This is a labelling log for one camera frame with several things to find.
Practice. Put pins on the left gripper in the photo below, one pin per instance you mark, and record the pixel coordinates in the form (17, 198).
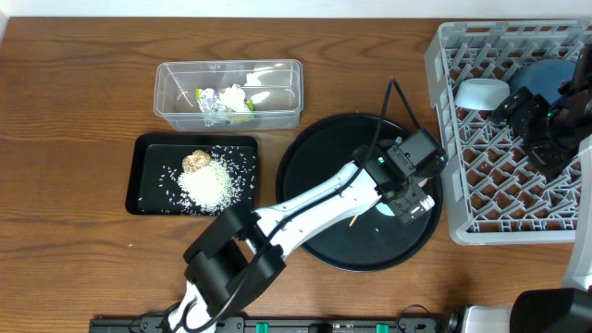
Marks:
(408, 203)

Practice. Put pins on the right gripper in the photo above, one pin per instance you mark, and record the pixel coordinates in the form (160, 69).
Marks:
(516, 114)

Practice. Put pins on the wooden chopstick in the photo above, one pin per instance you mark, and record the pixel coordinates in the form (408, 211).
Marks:
(353, 220)

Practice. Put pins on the blue plate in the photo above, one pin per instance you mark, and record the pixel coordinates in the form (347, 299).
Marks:
(543, 77)

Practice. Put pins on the light blue bowl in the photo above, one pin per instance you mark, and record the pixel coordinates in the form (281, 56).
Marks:
(481, 94)

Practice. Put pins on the white rice pile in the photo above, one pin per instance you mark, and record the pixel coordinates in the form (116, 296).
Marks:
(166, 189)

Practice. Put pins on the white tissue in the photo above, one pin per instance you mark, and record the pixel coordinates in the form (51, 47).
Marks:
(234, 98)

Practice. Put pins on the yellow snack wrapper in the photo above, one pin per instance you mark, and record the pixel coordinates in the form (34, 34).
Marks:
(215, 113)

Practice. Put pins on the brown mushroom food scrap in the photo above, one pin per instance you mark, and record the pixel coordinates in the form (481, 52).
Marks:
(195, 161)

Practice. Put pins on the light blue cup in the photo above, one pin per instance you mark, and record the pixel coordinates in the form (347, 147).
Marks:
(384, 209)

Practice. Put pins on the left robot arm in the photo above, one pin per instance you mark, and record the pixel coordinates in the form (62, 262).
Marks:
(243, 251)

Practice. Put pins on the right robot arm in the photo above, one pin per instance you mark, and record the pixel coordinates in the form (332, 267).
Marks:
(567, 309)

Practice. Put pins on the grey dishwasher rack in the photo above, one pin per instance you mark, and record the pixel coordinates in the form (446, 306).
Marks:
(493, 196)

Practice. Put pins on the black round tray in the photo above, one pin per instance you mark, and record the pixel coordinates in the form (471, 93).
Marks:
(375, 241)

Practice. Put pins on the clear plastic bin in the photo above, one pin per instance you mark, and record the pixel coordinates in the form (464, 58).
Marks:
(274, 86)

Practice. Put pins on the black rectangular tray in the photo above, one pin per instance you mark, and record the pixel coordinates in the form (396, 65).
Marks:
(146, 140)

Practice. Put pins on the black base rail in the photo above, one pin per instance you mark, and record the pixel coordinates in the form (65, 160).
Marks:
(237, 324)

